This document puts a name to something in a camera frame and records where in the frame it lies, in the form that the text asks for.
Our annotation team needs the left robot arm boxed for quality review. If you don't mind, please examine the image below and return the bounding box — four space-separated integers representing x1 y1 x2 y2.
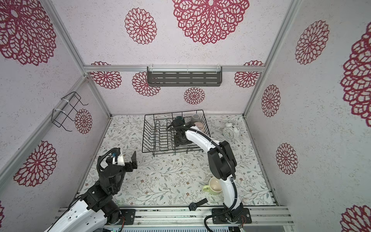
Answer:
46 148 138 232

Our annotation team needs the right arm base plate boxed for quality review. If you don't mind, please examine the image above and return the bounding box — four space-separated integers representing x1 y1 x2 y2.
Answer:
213 208 252 224

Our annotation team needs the teal mug cream inside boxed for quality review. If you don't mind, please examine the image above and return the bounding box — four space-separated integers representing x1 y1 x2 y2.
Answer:
174 116 185 125

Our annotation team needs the grey mug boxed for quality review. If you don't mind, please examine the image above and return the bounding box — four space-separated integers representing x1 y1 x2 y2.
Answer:
191 114 201 123

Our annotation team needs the black wire dish rack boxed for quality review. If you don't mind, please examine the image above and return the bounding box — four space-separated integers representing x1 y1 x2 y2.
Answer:
142 110 210 156

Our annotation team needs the black wristwatch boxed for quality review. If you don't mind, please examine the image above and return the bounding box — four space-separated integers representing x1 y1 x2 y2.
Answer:
188 198 208 211

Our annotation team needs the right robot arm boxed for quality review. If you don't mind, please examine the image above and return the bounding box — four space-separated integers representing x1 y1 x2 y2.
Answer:
167 120 243 212

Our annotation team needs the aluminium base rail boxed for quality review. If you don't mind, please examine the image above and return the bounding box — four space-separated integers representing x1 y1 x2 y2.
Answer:
55 206 294 232

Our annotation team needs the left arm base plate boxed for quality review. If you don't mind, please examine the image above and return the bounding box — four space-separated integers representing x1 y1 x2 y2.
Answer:
119 208 136 225

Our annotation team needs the white twin-bell alarm clock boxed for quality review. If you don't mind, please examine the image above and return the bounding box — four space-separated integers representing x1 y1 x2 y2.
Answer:
223 122 240 140

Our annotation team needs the light green mug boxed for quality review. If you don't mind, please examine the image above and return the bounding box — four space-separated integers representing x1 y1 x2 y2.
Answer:
202 177 222 195

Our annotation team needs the pink tall mug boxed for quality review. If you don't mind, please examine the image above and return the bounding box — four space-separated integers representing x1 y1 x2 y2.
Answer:
194 122 205 132

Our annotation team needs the black wire wall basket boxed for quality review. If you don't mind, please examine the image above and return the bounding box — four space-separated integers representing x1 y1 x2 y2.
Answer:
51 91 88 132

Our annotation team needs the grey wall shelf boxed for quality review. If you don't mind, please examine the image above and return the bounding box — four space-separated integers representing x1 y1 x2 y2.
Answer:
146 66 223 87

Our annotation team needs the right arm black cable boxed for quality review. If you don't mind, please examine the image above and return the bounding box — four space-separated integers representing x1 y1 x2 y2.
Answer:
166 123 239 232

